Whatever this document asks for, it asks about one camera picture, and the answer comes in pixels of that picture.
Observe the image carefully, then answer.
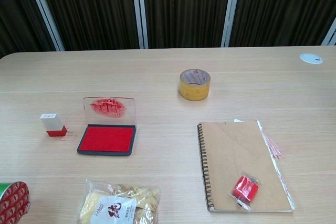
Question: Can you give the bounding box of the black ribbed partition panel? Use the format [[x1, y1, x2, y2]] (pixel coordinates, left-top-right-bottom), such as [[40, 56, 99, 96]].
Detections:
[[136, 0, 238, 49], [26, 0, 145, 51], [0, 0, 65, 59], [222, 0, 336, 48]]

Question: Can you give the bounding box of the red ink pad clear lid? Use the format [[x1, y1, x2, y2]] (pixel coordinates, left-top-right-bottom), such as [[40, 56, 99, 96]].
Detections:
[[76, 97, 138, 156]]

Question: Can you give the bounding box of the white round cable grommet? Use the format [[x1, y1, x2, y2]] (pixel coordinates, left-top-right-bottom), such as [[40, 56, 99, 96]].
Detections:
[[299, 53, 323, 65]]

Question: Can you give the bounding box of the clear bag of chips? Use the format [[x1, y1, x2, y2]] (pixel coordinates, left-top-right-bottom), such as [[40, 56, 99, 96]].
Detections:
[[76, 178, 161, 224]]

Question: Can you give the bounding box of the green cylindrical snack can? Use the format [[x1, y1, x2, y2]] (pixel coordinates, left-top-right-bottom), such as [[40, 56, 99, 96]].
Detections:
[[0, 181, 32, 224]]

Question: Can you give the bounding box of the red wrapped candy packet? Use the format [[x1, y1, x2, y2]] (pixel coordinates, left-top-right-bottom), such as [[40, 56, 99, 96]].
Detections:
[[227, 170, 264, 205]]

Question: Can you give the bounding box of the clear plastic sleeve red print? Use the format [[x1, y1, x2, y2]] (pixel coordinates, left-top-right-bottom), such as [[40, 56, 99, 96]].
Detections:
[[233, 118, 295, 204]]

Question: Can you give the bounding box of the brown spiral notebook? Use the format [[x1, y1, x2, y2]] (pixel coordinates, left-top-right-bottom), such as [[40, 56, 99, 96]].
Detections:
[[196, 120, 295, 206]]

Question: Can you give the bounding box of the yellow packing tape roll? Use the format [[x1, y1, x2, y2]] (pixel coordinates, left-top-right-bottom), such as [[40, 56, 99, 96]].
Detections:
[[179, 68, 212, 102]]

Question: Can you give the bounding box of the small red stamp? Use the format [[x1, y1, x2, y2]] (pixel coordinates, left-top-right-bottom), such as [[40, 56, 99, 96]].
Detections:
[[40, 113, 68, 137]]

